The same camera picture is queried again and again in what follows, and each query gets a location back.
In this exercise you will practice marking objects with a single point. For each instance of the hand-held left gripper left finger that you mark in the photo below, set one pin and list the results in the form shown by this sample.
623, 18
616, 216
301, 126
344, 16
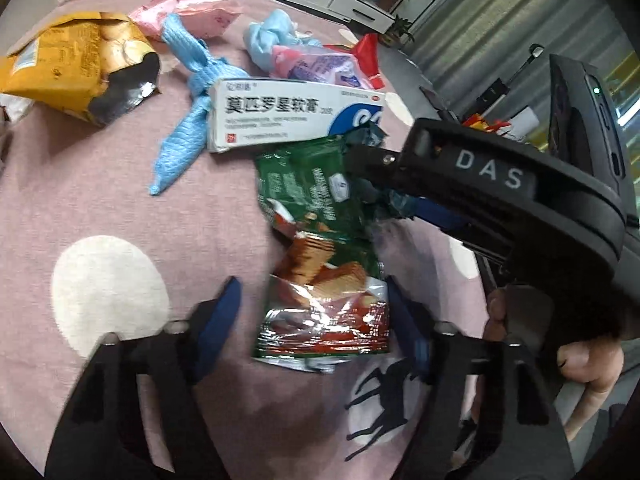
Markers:
220, 320

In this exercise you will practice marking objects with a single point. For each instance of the white medicine box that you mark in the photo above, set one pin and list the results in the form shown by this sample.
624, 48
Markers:
280, 110

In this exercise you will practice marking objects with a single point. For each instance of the red snack packet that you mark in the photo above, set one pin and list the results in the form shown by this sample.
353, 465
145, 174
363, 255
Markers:
367, 52

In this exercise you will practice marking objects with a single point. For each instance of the small potted floor plant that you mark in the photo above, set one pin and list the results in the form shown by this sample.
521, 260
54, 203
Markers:
400, 32

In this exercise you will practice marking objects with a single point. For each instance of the orange paper bag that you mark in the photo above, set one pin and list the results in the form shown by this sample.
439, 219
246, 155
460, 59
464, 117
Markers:
480, 122

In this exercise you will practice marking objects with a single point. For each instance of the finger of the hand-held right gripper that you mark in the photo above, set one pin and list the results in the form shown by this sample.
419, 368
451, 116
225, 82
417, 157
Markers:
370, 162
435, 215

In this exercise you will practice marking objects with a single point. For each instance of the yellow chip bag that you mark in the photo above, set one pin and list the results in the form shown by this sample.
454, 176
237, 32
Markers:
65, 55

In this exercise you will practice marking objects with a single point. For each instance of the light blue plastic bag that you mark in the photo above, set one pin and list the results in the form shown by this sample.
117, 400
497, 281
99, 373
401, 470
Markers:
270, 35

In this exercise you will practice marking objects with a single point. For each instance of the pink clear snack packet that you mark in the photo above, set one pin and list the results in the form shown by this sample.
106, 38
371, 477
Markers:
310, 62

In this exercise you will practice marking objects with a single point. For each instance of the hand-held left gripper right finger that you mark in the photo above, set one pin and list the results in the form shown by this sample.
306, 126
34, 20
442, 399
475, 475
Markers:
404, 317

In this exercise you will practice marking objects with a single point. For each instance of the person's right hand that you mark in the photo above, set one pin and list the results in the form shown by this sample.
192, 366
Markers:
595, 365

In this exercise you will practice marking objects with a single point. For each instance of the green biscuit wrapper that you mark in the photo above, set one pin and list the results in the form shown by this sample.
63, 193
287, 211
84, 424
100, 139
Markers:
320, 280

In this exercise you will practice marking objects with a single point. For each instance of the blue knit cloth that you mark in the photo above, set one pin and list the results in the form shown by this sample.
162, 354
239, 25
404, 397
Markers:
200, 75

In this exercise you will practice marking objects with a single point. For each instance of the grey curtain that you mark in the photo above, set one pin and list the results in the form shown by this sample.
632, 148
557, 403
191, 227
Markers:
475, 20

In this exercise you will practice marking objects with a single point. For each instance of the pink plastic bag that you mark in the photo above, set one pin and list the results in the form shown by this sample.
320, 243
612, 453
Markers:
200, 12

